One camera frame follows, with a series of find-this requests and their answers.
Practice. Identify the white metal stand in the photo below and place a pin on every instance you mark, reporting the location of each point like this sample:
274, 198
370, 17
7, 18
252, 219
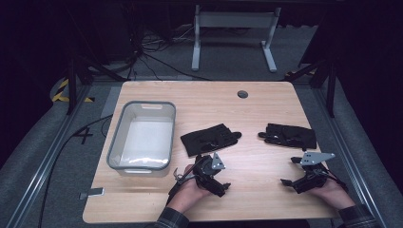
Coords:
234, 19

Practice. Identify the black glove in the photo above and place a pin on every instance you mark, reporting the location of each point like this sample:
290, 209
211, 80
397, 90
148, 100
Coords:
291, 136
206, 139

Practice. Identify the grey metal table bracket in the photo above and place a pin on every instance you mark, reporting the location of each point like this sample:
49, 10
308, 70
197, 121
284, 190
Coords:
95, 192

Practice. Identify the grey round table grommet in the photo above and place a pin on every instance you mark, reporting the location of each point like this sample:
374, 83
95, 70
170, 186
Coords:
242, 94

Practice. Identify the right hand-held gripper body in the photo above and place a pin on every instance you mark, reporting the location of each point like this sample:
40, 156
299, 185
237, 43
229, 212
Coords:
312, 179

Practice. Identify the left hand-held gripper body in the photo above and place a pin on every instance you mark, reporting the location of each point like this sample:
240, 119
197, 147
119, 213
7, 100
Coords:
206, 167

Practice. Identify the yellow black hazard tape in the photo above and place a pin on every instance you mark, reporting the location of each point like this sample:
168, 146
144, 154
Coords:
60, 93

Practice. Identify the person's left hand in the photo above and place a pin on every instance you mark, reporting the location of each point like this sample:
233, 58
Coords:
187, 196

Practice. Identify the black metal stand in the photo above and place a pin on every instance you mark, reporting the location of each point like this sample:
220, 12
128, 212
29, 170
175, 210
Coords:
331, 95
72, 91

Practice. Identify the person's right hand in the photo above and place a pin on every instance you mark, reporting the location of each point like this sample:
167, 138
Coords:
332, 194

